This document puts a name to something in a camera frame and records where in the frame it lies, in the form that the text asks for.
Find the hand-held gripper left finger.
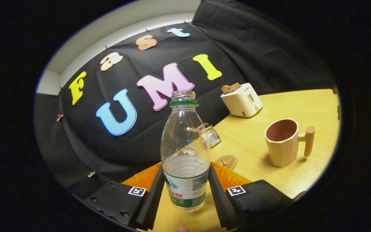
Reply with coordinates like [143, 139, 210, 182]
[83, 162, 166, 231]

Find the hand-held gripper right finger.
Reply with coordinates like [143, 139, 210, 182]
[209, 162, 295, 231]

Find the round cork coaster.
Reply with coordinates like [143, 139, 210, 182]
[214, 155, 237, 171]

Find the clear plastic juice bottle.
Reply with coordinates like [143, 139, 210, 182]
[160, 91, 211, 212]

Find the beige cup with wooden handle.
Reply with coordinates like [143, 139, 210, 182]
[264, 118, 315, 168]

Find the wooden table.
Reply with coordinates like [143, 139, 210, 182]
[147, 89, 340, 232]

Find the white toaster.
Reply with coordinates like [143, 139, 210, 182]
[220, 83, 263, 118]

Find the black backdrop cloth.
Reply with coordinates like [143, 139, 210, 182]
[34, 0, 336, 200]

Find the wire rack with striped handle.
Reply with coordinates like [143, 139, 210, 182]
[187, 123, 221, 148]

